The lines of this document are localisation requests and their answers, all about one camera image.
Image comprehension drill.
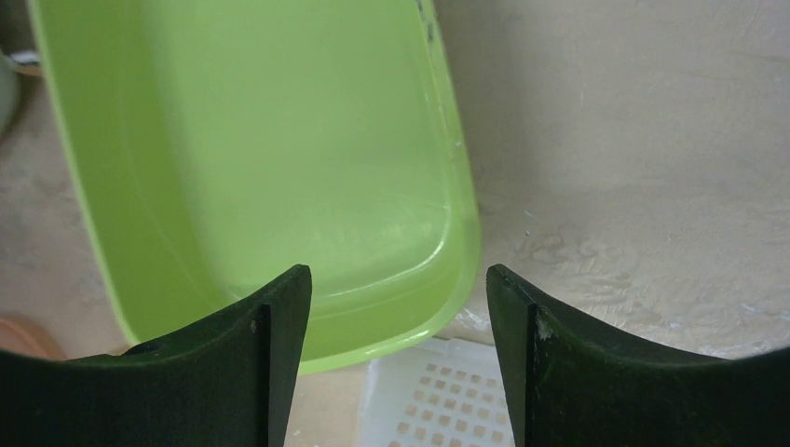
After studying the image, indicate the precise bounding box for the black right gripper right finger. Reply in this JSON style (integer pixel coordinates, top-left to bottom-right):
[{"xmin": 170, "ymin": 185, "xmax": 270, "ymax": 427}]
[{"xmin": 486, "ymin": 264, "xmax": 789, "ymax": 446}]

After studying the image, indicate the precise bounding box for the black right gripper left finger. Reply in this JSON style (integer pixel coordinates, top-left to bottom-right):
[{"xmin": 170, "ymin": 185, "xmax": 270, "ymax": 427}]
[{"xmin": 1, "ymin": 264, "xmax": 312, "ymax": 446}]

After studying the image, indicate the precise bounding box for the white perforated strainer tray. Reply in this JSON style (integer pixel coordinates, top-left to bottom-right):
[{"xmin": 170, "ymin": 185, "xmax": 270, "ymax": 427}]
[{"xmin": 356, "ymin": 339, "xmax": 515, "ymax": 447}]

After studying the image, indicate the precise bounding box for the peach round plastic bucket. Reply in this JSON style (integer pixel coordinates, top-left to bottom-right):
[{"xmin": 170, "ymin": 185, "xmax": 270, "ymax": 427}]
[{"xmin": 1, "ymin": 314, "xmax": 66, "ymax": 360}]

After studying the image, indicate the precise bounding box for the green plastic tray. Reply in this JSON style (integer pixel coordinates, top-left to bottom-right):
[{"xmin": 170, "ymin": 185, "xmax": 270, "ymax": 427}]
[{"xmin": 29, "ymin": 1, "xmax": 482, "ymax": 373}]

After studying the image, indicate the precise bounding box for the white orange cylindrical bin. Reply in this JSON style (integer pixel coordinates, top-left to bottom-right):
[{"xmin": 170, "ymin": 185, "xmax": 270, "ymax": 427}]
[{"xmin": 1, "ymin": 49, "xmax": 42, "ymax": 136}]

